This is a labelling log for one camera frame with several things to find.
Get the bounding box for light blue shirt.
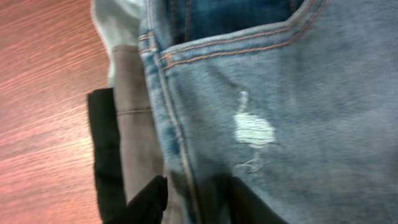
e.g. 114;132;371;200
91;0;143;87

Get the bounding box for light blue jeans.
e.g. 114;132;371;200
139;0;397;223

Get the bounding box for grey trousers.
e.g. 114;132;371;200
112;45;169;202

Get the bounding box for black garment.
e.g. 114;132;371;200
87;88;126;223

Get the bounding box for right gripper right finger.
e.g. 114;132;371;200
229;177;287;224

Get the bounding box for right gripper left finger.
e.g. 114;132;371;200
105;175;169;224

